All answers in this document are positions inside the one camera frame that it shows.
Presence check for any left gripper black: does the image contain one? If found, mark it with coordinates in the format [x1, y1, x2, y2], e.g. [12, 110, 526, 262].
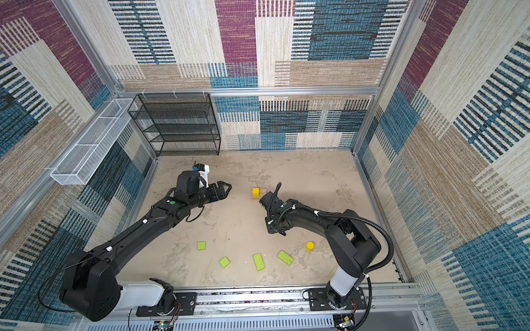
[188, 181, 231, 210]

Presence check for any natural wood block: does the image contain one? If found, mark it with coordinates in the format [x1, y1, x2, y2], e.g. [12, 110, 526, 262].
[251, 188, 269, 200]

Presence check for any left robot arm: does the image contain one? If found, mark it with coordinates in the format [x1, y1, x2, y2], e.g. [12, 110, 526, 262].
[37, 181, 232, 321]

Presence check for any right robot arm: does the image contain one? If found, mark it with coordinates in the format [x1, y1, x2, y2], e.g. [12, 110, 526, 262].
[259, 193, 395, 309]

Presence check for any long green block right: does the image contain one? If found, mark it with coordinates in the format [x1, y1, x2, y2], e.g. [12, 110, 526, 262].
[277, 250, 294, 266]

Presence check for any long green block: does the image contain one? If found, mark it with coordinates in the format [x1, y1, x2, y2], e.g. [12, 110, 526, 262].
[253, 253, 265, 271]
[277, 250, 294, 266]

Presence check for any yellow cylinder block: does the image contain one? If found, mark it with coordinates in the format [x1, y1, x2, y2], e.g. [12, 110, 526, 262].
[306, 241, 315, 252]

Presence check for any long green block middle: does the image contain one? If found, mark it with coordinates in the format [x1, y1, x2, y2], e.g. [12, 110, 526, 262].
[253, 253, 265, 271]

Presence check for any small green block tilted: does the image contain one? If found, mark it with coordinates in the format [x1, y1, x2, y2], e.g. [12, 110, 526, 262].
[219, 257, 230, 268]

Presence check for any black mesh wire shelf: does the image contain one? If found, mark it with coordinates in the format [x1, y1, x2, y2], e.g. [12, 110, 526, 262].
[128, 92, 222, 157]

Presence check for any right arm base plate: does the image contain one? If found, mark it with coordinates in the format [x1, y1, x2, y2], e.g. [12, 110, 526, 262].
[302, 287, 369, 311]

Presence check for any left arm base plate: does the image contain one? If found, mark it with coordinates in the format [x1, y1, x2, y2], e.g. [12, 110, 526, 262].
[135, 292, 197, 317]

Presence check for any white mesh wall basket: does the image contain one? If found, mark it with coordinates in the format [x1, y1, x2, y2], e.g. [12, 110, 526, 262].
[51, 99, 133, 186]

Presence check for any aluminium front rail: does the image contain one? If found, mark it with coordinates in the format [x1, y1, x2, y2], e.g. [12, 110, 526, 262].
[69, 283, 436, 330]

